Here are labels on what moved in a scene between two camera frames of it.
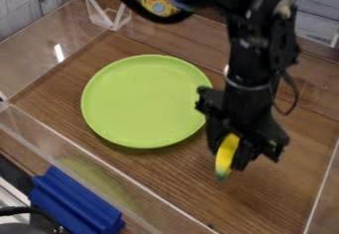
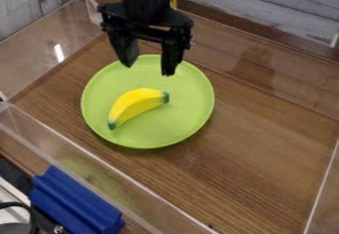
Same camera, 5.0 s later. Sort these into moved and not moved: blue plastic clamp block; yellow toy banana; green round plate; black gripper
Moved: black gripper; yellow toy banana
Not moved: blue plastic clamp block; green round plate
